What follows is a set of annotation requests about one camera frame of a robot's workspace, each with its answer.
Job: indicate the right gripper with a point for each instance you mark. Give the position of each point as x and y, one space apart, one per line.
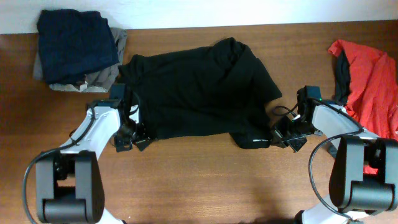
277 137

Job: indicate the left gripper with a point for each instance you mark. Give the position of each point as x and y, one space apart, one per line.
120 142

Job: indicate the black polo shirt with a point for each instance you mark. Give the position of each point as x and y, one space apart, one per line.
205 91

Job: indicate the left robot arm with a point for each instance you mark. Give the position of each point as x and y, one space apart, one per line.
69 187

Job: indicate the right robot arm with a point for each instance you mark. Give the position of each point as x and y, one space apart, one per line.
363 179

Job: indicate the folded grey garment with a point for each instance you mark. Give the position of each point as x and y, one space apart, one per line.
100 81

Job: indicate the red t-shirt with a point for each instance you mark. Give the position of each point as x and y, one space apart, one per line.
373 88

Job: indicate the folded navy blue garment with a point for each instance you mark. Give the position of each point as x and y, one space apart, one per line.
73 43

